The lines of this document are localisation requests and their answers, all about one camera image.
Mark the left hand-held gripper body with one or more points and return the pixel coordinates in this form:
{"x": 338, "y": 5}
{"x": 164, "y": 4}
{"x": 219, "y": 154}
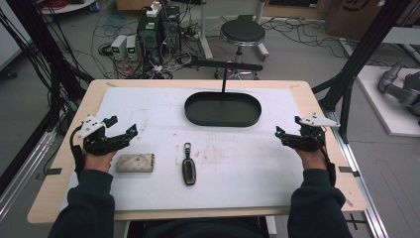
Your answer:
{"x": 99, "y": 143}

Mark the white table mat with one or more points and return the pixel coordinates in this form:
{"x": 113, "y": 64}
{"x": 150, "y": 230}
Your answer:
{"x": 237, "y": 165}

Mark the white table leg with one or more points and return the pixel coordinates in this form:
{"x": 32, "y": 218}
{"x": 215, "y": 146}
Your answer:
{"x": 205, "y": 29}

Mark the black frame post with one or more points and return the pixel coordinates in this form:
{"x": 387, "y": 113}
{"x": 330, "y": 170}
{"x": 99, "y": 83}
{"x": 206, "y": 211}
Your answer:
{"x": 369, "y": 43}

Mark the beige quilted pouch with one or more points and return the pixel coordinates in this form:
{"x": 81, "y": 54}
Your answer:
{"x": 134, "y": 163}

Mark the black oval tray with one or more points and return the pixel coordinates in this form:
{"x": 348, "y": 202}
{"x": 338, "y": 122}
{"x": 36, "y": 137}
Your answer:
{"x": 223, "y": 110}

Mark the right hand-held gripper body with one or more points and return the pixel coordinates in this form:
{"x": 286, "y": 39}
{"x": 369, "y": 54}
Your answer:
{"x": 308, "y": 137}

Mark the person's left hand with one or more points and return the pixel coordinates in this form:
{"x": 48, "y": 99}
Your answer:
{"x": 98, "y": 161}

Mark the black car key case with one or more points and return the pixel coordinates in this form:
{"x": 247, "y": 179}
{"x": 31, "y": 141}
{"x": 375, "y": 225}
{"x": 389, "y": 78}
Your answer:
{"x": 188, "y": 168}

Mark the white power strip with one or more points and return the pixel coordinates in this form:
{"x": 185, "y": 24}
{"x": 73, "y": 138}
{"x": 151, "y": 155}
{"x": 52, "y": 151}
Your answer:
{"x": 154, "y": 10}

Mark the brown cardboard box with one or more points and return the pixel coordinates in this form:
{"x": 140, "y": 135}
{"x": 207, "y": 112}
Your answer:
{"x": 350, "y": 16}

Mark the person's right hand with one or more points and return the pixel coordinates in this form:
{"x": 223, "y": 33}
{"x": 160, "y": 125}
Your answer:
{"x": 312, "y": 159}

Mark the grey bench power supply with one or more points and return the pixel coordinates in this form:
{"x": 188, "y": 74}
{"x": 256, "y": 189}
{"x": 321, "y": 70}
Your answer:
{"x": 131, "y": 46}
{"x": 118, "y": 45}

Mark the black computer tower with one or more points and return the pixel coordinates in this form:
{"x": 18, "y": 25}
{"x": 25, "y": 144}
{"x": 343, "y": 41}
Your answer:
{"x": 148, "y": 36}
{"x": 171, "y": 26}

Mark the white floor platform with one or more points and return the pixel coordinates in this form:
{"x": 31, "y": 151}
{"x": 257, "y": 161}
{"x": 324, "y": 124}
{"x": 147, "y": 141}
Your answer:
{"x": 389, "y": 115}

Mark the black T-shaped stand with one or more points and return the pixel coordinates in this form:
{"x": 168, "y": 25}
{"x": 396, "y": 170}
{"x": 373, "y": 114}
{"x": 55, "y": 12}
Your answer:
{"x": 224, "y": 66}

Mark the aluminium rail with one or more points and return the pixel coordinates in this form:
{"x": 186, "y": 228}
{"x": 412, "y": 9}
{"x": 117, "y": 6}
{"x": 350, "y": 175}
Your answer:
{"x": 23, "y": 175}
{"x": 366, "y": 198}

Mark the person's lap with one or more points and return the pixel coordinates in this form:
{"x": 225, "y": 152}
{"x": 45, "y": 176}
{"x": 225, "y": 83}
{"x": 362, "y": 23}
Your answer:
{"x": 198, "y": 229}

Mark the black tape strip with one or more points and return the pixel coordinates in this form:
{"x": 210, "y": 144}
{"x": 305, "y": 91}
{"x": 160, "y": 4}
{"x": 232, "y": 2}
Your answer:
{"x": 348, "y": 170}
{"x": 52, "y": 171}

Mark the black round stool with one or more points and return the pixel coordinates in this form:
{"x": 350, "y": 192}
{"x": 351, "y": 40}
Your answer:
{"x": 242, "y": 32}

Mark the white side table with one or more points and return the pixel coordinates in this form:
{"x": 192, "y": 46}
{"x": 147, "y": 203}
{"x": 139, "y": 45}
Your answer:
{"x": 404, "y": 39}

